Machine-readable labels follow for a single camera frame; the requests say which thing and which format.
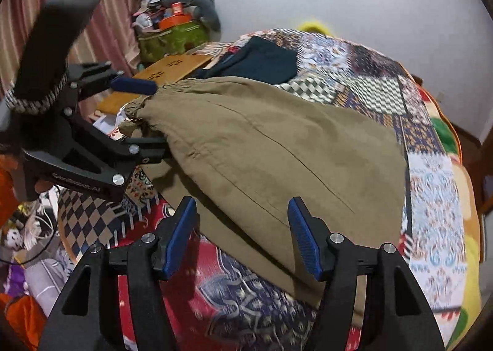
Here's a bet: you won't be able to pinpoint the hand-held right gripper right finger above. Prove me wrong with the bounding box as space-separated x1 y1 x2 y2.
287 197 447 351

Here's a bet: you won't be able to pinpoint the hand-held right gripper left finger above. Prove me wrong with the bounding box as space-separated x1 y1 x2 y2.
39 196 199 351

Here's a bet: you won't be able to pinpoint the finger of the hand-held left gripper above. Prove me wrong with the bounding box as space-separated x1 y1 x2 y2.
22 106 173 204
67 61 158 102

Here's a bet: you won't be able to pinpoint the khaki pants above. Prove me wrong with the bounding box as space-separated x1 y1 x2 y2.
117 76 409 317

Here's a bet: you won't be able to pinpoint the wooden lap table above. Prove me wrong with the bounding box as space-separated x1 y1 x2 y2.
96 53 213 115

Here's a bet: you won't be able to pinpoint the white papers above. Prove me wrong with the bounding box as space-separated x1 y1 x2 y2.
89 111 124 136

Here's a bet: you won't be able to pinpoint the green patterned bag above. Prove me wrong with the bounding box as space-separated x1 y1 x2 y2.
137 21 209 65

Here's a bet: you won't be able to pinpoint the orange box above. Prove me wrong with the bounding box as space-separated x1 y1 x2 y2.
158 14 192 31

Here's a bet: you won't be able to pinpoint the grey neck pillow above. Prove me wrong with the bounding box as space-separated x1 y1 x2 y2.
165 0 222 33

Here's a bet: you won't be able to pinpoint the dark teal folded cloth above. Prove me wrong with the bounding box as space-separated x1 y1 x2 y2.
192 36 298 85

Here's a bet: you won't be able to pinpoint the grey cloth bundle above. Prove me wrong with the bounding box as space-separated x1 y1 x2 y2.
25 253 75 315

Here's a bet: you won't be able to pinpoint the patchwork printed quilt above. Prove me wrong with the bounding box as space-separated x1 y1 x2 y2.
58 27 483 351

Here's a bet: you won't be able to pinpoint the orange garment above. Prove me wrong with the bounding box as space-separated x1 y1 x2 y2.
0 292 47 346

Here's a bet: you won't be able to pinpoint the yellow plush item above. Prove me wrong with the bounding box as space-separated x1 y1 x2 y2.
298 19 333 34

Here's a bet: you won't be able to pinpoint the white cables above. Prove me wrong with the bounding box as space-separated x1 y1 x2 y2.
21 197 60 253

